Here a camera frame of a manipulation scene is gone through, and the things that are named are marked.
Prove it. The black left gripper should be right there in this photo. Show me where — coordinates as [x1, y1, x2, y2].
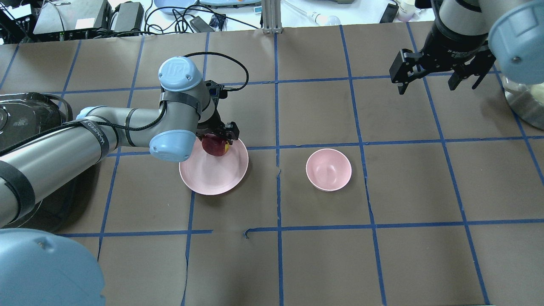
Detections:
[196, 80, 240, 142]

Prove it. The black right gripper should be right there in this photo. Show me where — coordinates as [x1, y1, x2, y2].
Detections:
[389, 21, 497, 95]

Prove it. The red apple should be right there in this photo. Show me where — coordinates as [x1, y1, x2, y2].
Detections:
[201, 134, 230, 157]

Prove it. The small pink bowl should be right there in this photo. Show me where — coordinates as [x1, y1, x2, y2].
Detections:
[305, 148, 352, 192]

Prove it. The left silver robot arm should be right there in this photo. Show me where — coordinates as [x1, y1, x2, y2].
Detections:
[1, 54, 239, 306]

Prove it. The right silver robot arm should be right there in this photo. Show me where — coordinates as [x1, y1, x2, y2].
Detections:
[389, 0, 544, 95]

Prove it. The pink plate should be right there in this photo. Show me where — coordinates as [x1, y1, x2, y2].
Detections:
[178, 139, 249, 196]

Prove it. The light blue plate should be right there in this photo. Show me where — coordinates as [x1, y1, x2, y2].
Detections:
[153, 0, 199, 15]

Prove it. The white purple cup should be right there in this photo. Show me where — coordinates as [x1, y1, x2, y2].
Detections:
[397, 0, 417, 23]

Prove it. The black power adapter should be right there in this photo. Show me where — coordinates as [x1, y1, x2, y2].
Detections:
[189, 16, 215, 33]

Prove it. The black computer case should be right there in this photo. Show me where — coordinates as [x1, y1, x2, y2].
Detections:
[33, 0, 111, 41]

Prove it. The dark grey rice cooker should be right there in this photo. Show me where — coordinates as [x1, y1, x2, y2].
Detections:
[0, 92, 74, 150]

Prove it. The glass pot with handles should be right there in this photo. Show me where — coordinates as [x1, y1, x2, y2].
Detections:
[501, 76, 544, 130]

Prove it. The aluminium frame post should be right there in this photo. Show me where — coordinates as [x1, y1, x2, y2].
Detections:
[261, 0, 283, 34]

